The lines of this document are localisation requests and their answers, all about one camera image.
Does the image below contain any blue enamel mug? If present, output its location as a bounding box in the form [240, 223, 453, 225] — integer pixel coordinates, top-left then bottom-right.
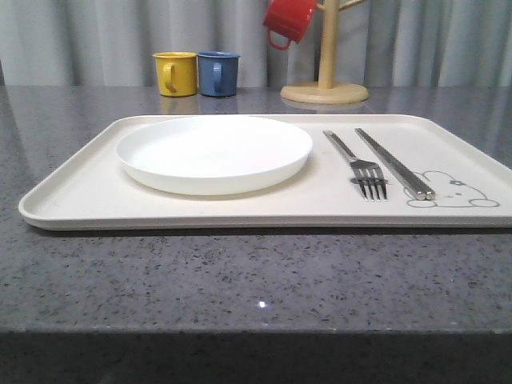
[198, 51, 241, 97]

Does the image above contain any yellow enamel mug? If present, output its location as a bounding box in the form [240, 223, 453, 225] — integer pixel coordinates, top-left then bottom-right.
[153, 51, 198, 97]

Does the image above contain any cream tray with rabbit print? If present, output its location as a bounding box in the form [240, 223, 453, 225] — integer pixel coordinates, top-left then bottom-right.
[18, 114, 511, 230]

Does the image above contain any wooden mug tree stand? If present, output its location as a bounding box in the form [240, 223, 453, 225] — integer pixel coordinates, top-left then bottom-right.
[281, 1, 369, 105]

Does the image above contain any red enamel mug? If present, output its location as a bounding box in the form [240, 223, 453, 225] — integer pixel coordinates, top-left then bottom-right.
[262, 0, 317, 50]

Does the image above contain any white round plate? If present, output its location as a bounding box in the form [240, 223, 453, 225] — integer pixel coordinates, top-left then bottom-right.
[116, 115, 313, 196]

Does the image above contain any silver metal chopstick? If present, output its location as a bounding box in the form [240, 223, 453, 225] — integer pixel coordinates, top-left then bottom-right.
[354, 127, 428, 201]
[358, 127, 436, 200]

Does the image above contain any silver metal fork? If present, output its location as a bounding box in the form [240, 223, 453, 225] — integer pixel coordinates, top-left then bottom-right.
[323, 130, 387, 201]

